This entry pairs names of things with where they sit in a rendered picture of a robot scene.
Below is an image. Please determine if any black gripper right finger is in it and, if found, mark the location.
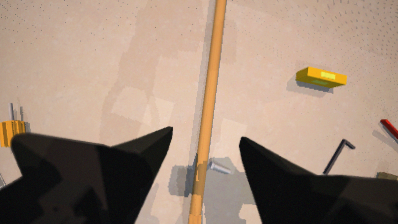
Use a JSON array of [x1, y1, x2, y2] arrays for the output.
[[239, 136, 398, 224]]

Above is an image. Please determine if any dark grey l-shaped bar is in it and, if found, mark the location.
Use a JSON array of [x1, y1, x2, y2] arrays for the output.
[[323, 139, 355, 175]]

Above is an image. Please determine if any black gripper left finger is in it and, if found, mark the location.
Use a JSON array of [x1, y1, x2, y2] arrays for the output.
[[10, 126, 173, 224]]

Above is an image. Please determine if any silver metal bolt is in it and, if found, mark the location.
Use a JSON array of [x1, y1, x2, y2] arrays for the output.
[[209, 161, 231, 173]]

